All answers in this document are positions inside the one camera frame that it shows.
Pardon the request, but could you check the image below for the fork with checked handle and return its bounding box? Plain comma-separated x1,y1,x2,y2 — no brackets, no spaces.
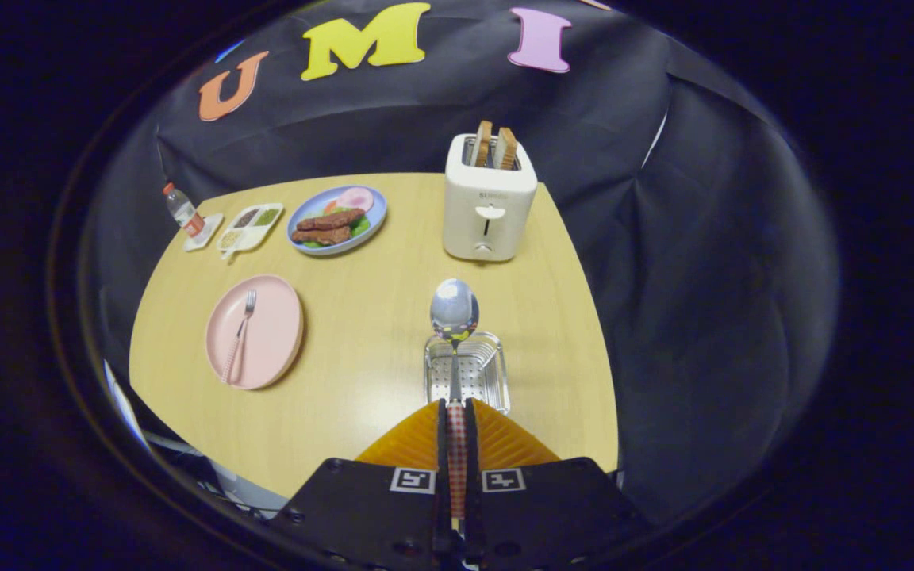
221,289,258,385

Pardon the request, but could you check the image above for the brown meat piece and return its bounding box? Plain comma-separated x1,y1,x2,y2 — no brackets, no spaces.
296,209,367,232
291,226,352,246

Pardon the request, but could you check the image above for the metal wire cutlery holder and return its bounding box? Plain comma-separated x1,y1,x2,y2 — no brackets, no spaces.
424,331,512,416

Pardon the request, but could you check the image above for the pink plate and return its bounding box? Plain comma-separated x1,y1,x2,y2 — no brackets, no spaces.
205,274,305,390

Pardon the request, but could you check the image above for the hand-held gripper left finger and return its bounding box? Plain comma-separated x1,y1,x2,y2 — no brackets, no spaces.
271,399,451,571

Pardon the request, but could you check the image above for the white divided tray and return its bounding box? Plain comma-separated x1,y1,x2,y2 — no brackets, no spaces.
217,203,285,261

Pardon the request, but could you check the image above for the green lettuce leaf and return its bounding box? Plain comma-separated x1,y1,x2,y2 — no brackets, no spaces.
298,208,371,249

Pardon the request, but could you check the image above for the white toaster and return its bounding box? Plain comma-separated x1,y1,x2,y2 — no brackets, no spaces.
443,133,539,263

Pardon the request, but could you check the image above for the white square coaster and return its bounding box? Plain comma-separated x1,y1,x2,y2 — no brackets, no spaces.
183,213,225,252

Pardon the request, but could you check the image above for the spoon with checked handle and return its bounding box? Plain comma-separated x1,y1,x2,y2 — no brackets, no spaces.
430,278,480,520

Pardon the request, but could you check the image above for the clear water bottle red cap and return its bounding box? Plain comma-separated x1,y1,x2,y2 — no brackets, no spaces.
163,182,206,239

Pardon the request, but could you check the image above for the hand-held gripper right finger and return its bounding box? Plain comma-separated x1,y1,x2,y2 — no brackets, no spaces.
465,399,652,571

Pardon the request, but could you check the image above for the blue plate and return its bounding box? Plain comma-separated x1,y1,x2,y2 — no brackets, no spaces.
286,185,388,256

